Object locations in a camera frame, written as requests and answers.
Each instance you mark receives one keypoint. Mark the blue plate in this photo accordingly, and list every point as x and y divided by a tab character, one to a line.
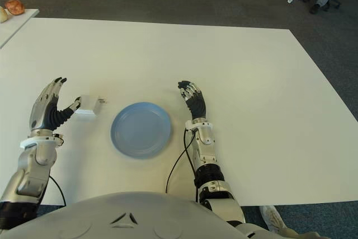
140	130

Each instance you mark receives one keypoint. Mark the reddish brown bread roll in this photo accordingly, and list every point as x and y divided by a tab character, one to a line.
14	7

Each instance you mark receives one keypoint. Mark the cream round fruit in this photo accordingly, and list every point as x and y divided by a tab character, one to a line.
3	15

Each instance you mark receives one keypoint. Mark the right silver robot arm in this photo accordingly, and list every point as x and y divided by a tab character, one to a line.
209	166

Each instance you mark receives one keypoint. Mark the white side table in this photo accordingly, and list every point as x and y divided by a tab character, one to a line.
14	26

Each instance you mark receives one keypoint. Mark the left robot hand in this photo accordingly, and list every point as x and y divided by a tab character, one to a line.
44	110

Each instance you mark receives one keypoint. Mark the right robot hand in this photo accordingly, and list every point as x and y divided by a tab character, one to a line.
197	104

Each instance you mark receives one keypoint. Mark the white shoe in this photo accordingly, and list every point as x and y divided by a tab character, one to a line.
272	218

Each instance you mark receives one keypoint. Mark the khaki trouser leg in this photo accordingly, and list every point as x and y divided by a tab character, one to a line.
296	235

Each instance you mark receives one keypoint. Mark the silver robot torso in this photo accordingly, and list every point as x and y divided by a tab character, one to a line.
126	219

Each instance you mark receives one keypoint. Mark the white charger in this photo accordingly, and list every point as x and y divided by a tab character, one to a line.
88	104

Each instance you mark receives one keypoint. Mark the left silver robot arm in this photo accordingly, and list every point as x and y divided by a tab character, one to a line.
30	172

